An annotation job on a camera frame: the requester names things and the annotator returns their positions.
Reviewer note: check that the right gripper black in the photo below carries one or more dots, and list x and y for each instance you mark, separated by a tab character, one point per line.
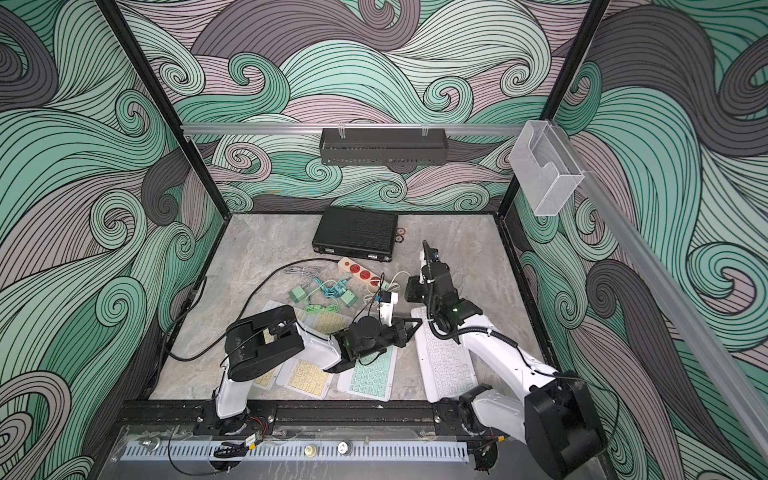
411	294

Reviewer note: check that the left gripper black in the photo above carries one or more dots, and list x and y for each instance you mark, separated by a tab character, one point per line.
397	333

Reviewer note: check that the green keyboard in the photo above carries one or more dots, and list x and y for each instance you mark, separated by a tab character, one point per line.
372	378

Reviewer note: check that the yellow keyboard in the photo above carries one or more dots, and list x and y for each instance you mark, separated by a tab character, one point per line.
304	377
267	380

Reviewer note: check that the light green charger adapter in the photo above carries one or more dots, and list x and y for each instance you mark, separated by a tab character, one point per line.
298	294

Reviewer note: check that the white keyboard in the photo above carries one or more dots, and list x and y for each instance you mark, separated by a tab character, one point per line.
446	367

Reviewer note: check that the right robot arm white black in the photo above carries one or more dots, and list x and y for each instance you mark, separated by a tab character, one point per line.
552	413

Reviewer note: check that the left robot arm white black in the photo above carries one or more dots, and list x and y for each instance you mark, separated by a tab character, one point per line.
261	342

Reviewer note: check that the wooden power strip green plugs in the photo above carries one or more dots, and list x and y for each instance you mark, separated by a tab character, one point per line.
361	273

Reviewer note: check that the black flat box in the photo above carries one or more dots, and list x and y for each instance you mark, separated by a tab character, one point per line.
357	234

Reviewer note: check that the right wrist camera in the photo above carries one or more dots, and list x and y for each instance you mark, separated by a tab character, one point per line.
429	256

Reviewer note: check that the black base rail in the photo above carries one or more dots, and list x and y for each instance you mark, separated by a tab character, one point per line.
444	418

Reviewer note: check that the clear acrylic wall holder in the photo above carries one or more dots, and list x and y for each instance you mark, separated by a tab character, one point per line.
544	161

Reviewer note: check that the black wall tray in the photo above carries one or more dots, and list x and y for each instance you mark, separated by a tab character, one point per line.
383	147

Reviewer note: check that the white slotted cable duct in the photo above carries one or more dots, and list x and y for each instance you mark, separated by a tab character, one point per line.
313	450

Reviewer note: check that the aluminium wall rail right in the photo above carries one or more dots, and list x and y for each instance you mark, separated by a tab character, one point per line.
742	397

